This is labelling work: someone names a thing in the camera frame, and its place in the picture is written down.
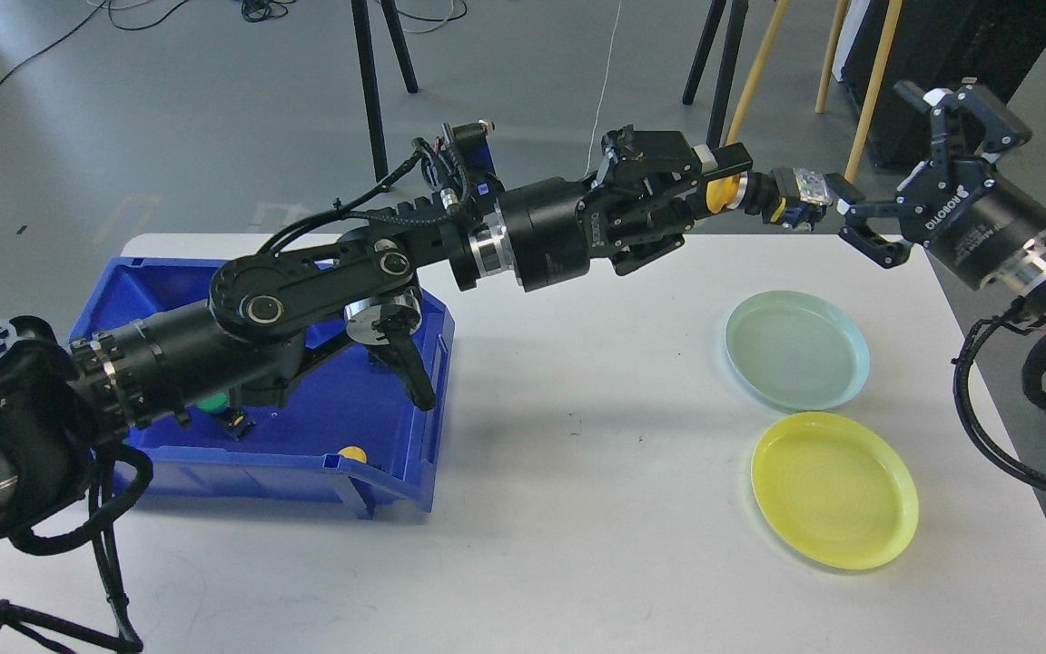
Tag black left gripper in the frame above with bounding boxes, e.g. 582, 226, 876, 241
491, 125, 753, 292

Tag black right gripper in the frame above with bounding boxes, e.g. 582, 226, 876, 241
825, 80, 1046, 293

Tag yellow button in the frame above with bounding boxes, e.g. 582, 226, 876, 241
705, 167, 831, 232

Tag green button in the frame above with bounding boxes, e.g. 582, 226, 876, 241
194, 393, 256, 441

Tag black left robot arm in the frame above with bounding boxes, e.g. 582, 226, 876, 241
0, 123, 790, 653

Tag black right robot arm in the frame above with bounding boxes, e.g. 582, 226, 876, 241
827, 80, 1046, 494

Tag light green plate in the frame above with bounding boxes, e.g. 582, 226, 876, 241
721, 290, 872, 412

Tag yellow plate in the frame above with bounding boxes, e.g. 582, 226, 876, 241
750, 412, 919, 571

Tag yellow button front edge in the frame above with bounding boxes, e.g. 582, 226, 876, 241
337, 444, 383, 471

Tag wooden pole left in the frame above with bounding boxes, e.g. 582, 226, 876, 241
724, 0, 790, 144

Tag wooden pole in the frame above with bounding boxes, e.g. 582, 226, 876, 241
814, 1, 903, 183
724, 0, 790, 144

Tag black cabinet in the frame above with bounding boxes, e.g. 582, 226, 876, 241
866, 1, 1046, 173

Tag wooden pole right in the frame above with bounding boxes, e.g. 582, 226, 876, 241
814, 1, 903, 183

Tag black tripod leg right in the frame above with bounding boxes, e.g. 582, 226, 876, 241
681, 1, 750, 146

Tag black tripod leg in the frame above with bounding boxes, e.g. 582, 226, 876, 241
350, 1, 419, 181
681, 1, 750, 146

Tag black tripod leg left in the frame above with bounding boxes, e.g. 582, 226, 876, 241
350, 1, 419, 181

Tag blue plastic bin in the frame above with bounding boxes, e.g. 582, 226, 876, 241
72, 245, 454, 519

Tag white cable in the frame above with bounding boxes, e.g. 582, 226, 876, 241
583, 0, 624, 178

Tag black floor cables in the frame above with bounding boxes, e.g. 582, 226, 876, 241
0, 0, 469, 146

